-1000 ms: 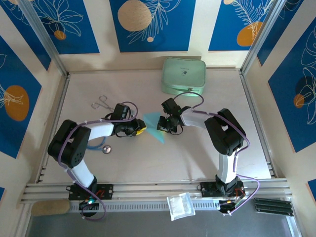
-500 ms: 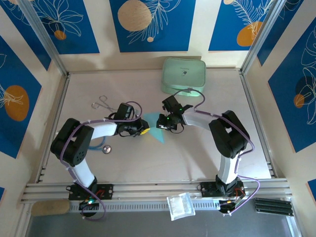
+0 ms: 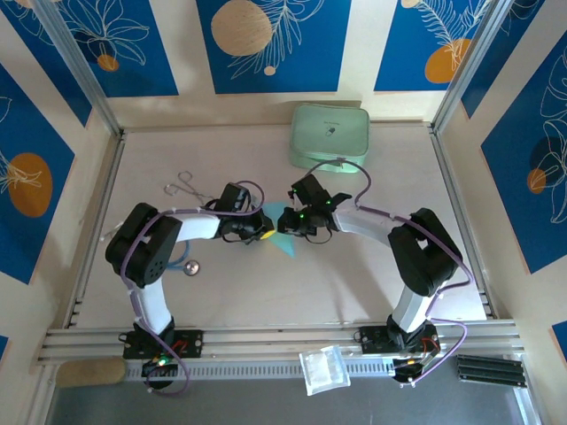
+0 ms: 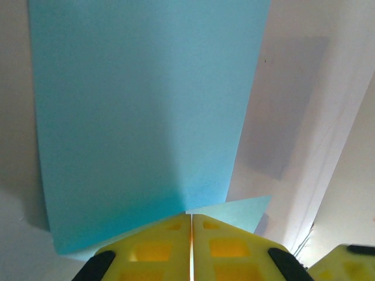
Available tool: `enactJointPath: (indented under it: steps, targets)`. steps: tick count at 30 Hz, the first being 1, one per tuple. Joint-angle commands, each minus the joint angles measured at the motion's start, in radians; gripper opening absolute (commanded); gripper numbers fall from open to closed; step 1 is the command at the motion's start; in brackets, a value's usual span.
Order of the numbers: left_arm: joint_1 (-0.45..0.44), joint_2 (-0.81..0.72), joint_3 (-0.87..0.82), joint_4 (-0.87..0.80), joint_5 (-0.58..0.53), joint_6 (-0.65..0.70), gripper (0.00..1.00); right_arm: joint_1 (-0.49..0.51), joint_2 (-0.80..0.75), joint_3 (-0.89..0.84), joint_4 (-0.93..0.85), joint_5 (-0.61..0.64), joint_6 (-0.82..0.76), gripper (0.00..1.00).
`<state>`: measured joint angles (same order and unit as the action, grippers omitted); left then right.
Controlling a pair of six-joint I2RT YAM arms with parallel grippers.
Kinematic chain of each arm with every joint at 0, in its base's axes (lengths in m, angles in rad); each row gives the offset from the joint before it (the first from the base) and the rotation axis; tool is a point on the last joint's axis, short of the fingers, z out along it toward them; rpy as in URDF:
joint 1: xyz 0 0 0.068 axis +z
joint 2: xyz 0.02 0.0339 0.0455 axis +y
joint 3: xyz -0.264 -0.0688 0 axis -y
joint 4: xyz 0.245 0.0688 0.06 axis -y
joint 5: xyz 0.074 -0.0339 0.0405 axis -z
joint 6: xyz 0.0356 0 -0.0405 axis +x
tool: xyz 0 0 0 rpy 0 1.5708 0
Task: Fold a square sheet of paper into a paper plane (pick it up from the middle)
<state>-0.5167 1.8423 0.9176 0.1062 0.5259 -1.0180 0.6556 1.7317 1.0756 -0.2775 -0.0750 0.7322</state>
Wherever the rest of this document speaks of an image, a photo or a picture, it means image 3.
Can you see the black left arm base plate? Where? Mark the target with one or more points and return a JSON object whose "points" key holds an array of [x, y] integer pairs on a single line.
{"points": [[190, 343]]}

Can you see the black ribbed metal block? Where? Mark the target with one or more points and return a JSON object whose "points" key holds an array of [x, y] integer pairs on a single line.
{"points": [[491, 371]]}

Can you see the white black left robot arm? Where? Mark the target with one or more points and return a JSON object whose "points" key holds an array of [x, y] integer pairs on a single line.
{"points": [[153, 305]]}

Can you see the aluminium frame post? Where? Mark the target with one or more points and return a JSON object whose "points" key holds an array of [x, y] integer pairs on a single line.
{"points": [[469, 62], [80, 66]]}

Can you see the long aluminium rail with bases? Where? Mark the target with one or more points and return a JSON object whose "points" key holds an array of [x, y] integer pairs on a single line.
{"points": [[283, 341]]}

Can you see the aluminium side rail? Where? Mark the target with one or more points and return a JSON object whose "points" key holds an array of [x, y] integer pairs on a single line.
{"points": [[108, 186], [447, 168]]}

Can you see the metal forceps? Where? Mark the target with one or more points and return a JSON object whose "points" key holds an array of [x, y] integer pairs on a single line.
{"points": [[197, 192]]}

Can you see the light blue paper sheet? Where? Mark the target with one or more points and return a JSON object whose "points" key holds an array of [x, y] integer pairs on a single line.
{"points": [[287, 248]]}

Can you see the stethoscope with blue tube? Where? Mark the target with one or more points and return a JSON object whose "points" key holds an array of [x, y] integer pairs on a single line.
{"points": [[192, 268]]}

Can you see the blue floral wall panel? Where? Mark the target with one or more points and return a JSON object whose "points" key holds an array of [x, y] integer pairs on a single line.
{"points": [[310, 66], [35, 133], [509, 199], [146, 53], [398, 53]]}

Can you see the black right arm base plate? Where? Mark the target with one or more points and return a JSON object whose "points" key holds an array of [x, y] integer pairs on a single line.
{"points": [[374, 340]]}

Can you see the black connector board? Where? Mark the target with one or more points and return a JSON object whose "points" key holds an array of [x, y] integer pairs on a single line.
{"points": [[155, 371], [405, 373]]}

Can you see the mint green zip pouch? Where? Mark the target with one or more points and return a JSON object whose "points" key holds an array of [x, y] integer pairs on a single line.
{"points": [[330, 133]]}

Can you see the clear plastic bag white contents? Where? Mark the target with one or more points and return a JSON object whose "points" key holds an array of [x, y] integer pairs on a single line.
{"points": [[323, 369]]}

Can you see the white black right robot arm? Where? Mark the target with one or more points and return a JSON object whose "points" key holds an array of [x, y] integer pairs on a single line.
{"points": [[409, 310]]}

